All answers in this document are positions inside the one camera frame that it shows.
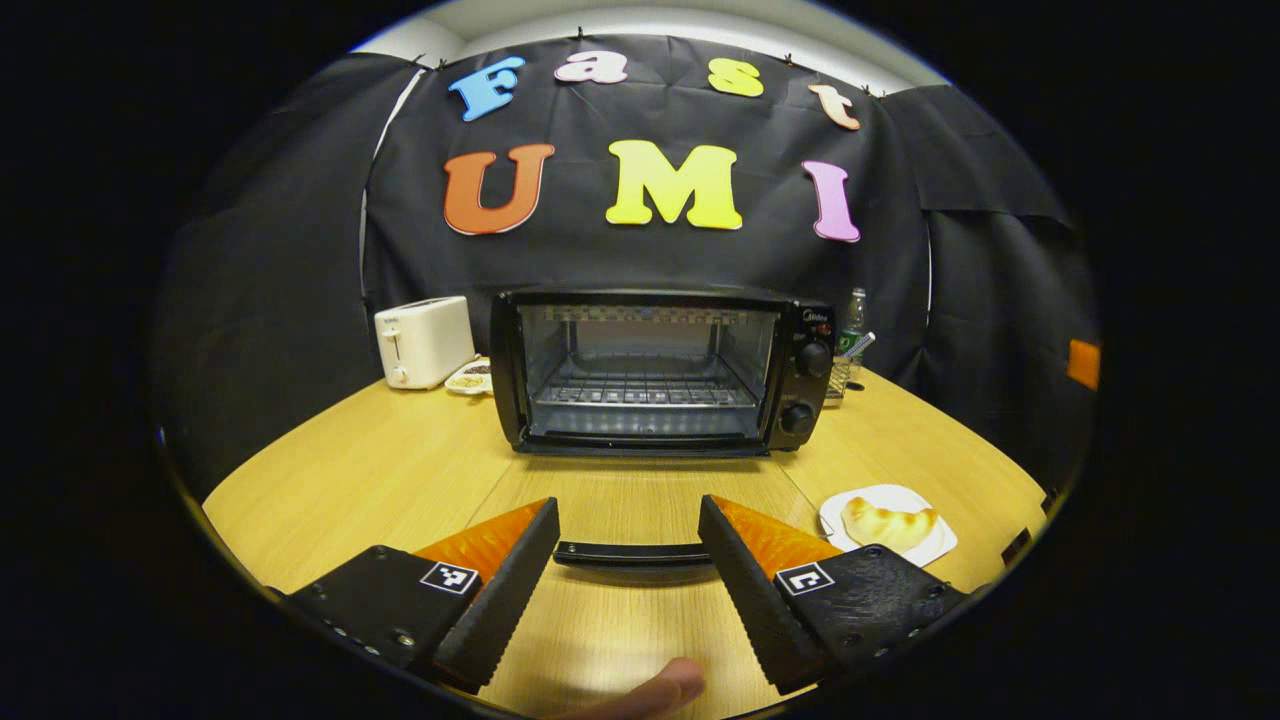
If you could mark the small plate of snacks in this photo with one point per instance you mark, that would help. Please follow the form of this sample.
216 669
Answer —
468 378

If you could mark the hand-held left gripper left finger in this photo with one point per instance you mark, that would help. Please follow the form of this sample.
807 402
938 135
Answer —
500 600

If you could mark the white toaster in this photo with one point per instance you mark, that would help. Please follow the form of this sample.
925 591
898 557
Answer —
435 340

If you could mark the clear plastic water bottle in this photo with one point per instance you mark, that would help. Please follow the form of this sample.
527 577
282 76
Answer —
855 310

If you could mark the white square plate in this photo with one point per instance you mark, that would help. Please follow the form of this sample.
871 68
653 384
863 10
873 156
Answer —
835 520

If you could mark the clear glass cup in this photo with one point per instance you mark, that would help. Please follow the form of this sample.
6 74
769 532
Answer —
840 375

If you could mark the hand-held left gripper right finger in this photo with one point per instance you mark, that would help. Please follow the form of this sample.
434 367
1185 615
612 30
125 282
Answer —
755 600

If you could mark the golden croissant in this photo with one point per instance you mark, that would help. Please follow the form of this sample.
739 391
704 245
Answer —
890 525

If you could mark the black electric oven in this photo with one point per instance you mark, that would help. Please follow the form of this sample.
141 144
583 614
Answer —
800 370

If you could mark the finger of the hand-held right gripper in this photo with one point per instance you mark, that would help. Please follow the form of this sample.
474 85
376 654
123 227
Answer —
1083 363

